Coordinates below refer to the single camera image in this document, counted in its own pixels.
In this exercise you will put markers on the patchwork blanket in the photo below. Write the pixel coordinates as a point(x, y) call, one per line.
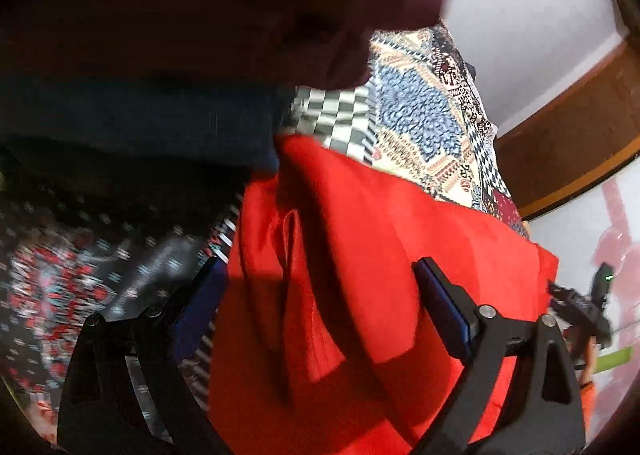
point(425, 125)

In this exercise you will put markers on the maroon jacket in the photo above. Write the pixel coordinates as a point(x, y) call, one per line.
point(225, 0)

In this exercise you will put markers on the pink heart sticker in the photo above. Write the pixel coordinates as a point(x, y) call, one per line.
point(617, 240)

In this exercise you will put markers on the red zip jacket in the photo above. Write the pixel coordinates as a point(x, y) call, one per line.
point(375, 260)

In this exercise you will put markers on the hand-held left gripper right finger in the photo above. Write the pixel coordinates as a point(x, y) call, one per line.
point(445, 315)

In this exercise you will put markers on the dark blue cloth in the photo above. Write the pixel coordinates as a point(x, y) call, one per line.
point(150, 120)

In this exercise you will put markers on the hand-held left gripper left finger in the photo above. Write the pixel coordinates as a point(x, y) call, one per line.
point(200, 317)

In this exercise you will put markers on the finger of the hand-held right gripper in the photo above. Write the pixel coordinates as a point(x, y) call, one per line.
point(570, 300)

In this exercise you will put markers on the green cloth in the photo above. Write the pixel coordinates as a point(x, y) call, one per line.
point(614, 361)

